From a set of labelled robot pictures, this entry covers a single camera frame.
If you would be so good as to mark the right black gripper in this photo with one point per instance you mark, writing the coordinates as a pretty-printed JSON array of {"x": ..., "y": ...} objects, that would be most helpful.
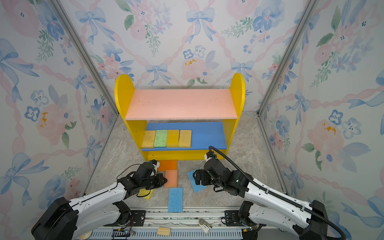
[{"x": 199, "y": 173}]

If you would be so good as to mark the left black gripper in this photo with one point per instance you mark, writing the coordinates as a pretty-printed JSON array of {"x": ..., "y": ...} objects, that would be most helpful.
[{"x": 160, "y": 183}]

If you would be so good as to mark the dark orange sponge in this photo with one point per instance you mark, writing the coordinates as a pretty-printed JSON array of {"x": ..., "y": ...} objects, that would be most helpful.
[{"x": 167, "y": 165}]

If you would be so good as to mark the blue sponge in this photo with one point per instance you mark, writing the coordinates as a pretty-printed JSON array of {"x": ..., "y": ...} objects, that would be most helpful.
[
  {"x": 175, "y": 200},
  {"x": 195, "y": 187}
]

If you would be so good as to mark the light orange sponge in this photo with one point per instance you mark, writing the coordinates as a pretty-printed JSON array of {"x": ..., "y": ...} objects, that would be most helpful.
[{"x": 172, "y": 179}]

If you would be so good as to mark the dull yellow sponge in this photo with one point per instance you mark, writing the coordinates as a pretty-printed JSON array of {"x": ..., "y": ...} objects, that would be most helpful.
[{"x": 148, "y": 140}]

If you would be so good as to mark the blue sponge front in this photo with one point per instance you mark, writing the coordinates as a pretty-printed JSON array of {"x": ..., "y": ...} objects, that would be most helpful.
[{"x": 175, "y": 200}]

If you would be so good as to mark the green sponge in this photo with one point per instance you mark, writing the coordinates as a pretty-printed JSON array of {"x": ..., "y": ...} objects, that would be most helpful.
[{"x": 161, "y": 139}]

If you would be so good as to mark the tan yellow sponge front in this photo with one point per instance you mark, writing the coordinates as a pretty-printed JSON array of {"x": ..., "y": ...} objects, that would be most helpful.
[{"x": 185, "y": 138}]

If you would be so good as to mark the deep yellow sponge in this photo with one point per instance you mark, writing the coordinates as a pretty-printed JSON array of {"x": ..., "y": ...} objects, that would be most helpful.
[{"x": 173, "y": 139}]

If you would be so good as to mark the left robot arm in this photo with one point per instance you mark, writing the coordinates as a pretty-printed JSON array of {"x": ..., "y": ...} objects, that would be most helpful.
[{"x": 68, "y": 219}]

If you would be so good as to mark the yellow shelf pink blue boards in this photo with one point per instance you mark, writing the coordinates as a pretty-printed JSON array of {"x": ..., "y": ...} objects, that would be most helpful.
[{"x": 212, "y": 115}]

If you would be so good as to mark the bright yellow sponge left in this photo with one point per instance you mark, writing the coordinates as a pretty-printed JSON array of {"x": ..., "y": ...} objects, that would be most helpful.
[{"x": 146, "y": 194}]

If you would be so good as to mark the small wooden block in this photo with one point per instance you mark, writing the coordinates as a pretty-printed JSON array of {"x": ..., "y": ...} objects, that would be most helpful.
[{"x": 164, "y": 231}]

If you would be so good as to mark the metal clip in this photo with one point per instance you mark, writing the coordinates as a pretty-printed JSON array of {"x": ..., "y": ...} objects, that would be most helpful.
[{"x": 205, "y": 226}]

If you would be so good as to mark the round wooden disc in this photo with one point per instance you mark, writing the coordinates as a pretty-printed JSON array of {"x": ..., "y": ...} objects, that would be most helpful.
[{"x": 85, "y": 236}]

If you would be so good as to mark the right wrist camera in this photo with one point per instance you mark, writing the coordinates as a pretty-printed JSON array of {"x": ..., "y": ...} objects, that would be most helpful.
[{"x": 210, "y": 155}]

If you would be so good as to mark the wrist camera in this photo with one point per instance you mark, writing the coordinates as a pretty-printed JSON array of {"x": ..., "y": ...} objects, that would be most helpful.
[
  {"x": 155, "y": 164},
  {"x": 210, "y": 155}
]

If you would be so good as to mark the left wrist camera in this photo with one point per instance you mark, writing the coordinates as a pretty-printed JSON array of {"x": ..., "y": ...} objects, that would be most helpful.
[{"x": 155, "y": 164}]

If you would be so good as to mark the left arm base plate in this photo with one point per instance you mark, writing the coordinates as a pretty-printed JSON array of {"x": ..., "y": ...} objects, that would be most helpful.
[{"x": 135, "y": 218}]

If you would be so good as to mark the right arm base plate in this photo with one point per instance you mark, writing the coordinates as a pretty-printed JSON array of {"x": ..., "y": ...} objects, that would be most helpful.
[{"x": 238, "y": 218}]

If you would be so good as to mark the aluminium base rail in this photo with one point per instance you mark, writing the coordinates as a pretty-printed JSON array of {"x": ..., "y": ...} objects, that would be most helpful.
[{"x": 277, "y": 227}]

